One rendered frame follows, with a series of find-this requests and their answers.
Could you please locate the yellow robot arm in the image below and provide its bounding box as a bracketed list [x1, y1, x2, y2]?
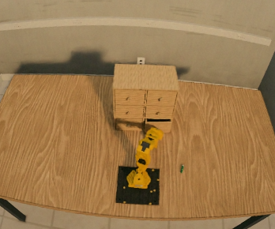
[127, 130, 160, 189]

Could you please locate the wooden chest of drawers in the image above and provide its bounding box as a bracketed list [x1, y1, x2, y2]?
[113, 64, 179, 130]

